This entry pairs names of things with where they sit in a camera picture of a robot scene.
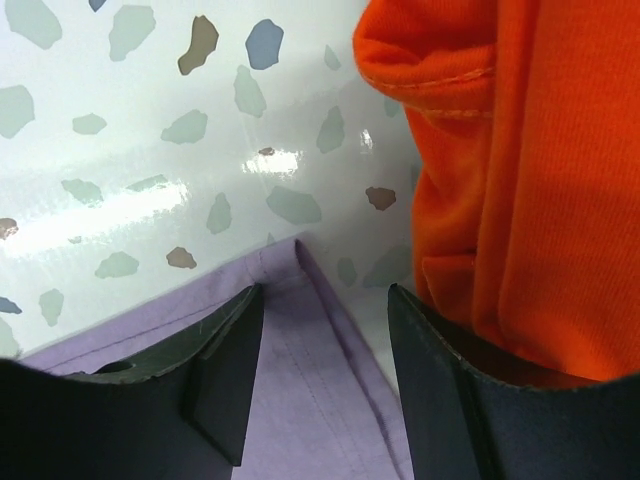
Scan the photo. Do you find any folded orange t shirt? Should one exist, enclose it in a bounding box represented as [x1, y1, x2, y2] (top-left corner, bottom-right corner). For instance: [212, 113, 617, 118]
[353, 0, 639, 381]

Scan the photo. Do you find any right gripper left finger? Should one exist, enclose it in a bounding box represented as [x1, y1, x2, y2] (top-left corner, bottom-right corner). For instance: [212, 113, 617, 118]
[1, 285, 264, 479]

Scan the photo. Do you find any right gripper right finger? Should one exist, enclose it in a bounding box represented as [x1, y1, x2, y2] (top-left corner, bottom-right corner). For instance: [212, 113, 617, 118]
[388, 285, 639, 479]

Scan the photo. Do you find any purple t shirt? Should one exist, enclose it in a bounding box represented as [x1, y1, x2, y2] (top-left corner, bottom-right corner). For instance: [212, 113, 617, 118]
[25, 238, 412, 480]

